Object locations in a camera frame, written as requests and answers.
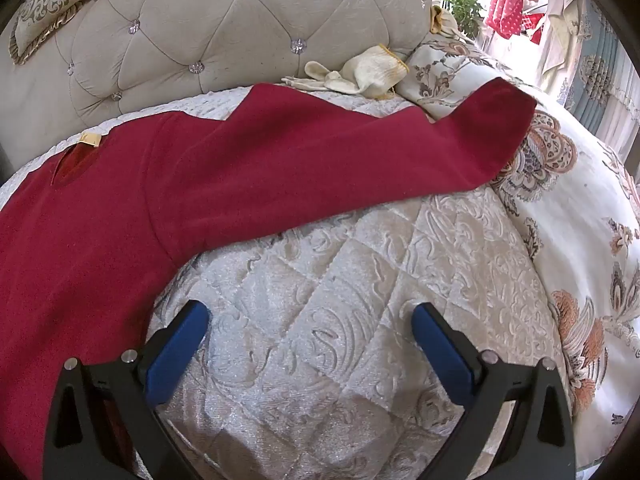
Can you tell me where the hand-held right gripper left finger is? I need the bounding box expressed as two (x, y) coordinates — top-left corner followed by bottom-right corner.
(42, 300), (211, 480)

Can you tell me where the cream crumpled cloth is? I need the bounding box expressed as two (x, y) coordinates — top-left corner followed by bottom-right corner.
(429, 5), (468, 41)

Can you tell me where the beige tufted headboard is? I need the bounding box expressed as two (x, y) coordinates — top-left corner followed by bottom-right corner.
(0, 0), (436, 133)

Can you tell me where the beige hanging garment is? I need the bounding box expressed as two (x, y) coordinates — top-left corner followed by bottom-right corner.
(537, 0), (591, 96)

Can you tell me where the red sweater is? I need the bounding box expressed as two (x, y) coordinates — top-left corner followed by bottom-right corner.
(0, 81), (537, 480)

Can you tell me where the floral quilt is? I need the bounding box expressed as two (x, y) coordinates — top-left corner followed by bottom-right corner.
(395, 35), (640, 466)

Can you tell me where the blue patterned curtain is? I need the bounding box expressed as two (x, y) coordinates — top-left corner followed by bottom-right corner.
(560, 0), (640, 161)

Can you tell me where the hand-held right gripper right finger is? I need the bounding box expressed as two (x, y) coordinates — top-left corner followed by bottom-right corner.
(411, 302), (576, 480)

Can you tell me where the white quilted bedspread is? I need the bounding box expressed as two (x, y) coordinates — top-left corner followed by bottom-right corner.
(0, 85), (576, 480)

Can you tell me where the green potted plant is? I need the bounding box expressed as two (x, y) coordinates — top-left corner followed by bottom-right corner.
(442, 0), (486, 41)

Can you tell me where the cream work glove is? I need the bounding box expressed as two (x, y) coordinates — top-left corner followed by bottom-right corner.
(281, 60), (362, 96)
(342, 44), (410, 99)

